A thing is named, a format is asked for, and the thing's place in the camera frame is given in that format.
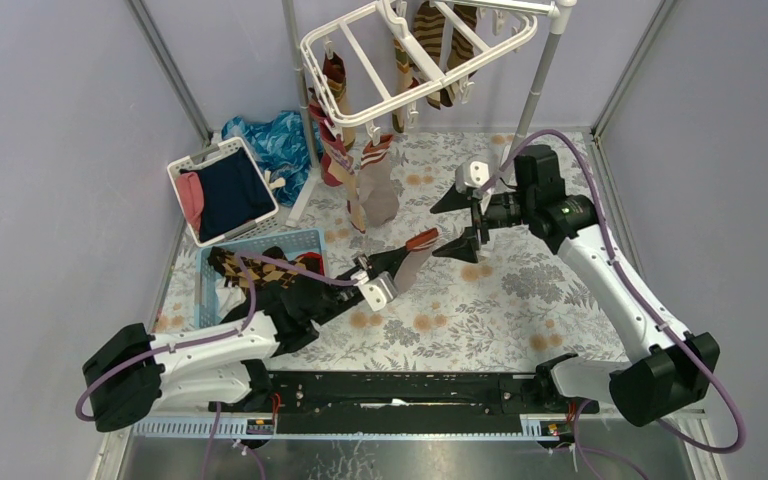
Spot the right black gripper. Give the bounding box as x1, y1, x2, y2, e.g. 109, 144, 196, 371
429, 181, 534, 264

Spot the red striped sock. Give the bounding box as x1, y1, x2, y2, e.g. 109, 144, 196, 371
344, 165, 366, 234
308, 95, 354, 187

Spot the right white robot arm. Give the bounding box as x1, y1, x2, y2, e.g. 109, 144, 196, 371
430, 145, 720, 427

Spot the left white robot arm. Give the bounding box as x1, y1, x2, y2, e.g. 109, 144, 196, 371
75, 246, 430, 432

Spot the pile of socks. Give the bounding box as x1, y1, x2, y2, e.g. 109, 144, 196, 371
207, 247, 298, 317

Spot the blue laundry basket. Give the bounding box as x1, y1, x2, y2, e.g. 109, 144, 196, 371
194, 228, 326, 328

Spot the white laundry basket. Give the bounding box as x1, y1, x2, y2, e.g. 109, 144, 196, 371
166, 137, 279, 247

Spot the blue patterned cloth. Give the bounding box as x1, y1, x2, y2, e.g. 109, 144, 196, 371
221, 110, 311, 207

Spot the dark navy cloth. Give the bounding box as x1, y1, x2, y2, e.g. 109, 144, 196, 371
182, 150, 276, 242

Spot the brown patterned hanging sock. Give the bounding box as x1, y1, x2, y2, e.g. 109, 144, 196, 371
441, 4, 477, 107

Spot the pink cloth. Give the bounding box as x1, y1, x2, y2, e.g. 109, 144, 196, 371
175, 171, 205, 233

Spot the silver drying rack stand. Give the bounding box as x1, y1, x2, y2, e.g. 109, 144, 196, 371
280, 0, 579, 200

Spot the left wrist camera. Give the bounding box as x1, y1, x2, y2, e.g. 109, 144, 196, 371
357, 271, 398, 312

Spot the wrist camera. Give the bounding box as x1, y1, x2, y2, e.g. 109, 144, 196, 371
454, 160, 491, 195
357, 271, 398, 312

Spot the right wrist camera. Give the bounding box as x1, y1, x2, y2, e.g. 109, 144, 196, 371
454, 160, 491, 195

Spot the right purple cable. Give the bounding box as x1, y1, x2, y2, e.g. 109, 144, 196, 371
480, 128, 748, 480

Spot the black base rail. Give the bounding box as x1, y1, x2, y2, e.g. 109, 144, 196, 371
207, 370, 599, 437

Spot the white sock hanger frame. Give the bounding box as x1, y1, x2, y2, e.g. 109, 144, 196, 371
299, 1, 561, 128

